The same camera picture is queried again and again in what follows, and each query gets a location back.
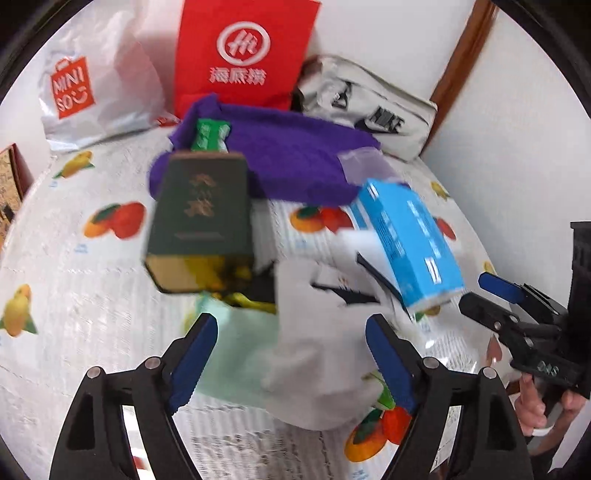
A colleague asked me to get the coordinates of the small white printed packet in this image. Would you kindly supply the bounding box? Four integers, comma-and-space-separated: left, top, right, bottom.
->
310, 265, 384, 306

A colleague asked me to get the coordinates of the purple towel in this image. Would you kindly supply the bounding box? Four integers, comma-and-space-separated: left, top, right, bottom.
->
148, 93, 384, 208

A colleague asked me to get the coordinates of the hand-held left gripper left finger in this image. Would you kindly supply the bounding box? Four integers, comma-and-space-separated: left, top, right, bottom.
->
48, 313, 219, 480

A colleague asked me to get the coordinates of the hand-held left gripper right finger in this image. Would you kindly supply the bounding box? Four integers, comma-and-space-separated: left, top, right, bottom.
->
365, 314, 534, 480

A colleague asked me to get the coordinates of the yellow soft toy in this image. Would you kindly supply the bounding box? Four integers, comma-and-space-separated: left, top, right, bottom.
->
217, 291, 278, 315

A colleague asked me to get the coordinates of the dark green box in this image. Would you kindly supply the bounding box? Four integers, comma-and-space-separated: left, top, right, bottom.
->
143, 151, 254, 295

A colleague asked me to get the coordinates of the person's right hand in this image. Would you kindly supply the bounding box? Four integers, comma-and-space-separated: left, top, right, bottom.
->
515, 371, 589, 437

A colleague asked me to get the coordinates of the fruit printed tablecloth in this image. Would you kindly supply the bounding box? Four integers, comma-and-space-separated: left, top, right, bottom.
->
0, 124, 522, 480

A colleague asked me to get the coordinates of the white sponge block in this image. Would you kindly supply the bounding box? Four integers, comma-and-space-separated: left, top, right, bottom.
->
261, 258, 393, 431

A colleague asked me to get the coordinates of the white plastic shopping bag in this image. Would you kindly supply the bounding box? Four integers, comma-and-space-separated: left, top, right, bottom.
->
38, 0, 185, 153

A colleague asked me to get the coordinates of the brown wooden frame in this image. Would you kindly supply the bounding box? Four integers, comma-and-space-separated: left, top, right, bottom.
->
429, 0, 499, 121

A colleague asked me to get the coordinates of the green tissue packet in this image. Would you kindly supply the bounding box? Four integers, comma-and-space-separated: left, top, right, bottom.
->
190, 119, 232, 155

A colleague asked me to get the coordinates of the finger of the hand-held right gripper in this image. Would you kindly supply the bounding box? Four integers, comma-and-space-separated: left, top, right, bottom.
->
478, 272, 566, 324
459, 292, 525, 344

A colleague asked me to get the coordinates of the red paper bag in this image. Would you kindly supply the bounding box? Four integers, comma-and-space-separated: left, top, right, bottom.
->
173, 0, 321, 121

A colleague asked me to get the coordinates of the blue tissue pack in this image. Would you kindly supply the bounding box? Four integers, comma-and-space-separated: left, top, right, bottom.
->
348, 179, 466, 311

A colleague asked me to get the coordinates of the small clear plastic bag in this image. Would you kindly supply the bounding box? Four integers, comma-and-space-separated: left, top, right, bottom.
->
337, 147, 400, 185

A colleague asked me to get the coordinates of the grey zip pouch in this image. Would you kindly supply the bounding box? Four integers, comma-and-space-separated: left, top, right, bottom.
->
293, 54, 438, 162

